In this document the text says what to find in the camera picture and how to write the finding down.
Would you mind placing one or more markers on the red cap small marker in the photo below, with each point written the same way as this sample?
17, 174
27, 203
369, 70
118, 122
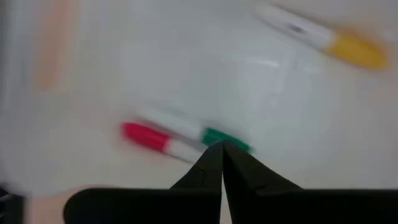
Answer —
143, 135

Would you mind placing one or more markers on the white plastic bin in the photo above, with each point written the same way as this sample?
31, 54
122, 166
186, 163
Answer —
248, 77

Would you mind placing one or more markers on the green cap small marker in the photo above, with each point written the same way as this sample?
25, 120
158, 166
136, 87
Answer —
224, 138

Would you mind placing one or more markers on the yellow cap small marker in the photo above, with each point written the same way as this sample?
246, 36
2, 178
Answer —
354, 49

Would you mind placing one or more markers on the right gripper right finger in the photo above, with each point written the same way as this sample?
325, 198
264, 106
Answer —
280, 205

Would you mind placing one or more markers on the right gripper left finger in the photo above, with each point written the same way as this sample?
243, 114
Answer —
186, 205

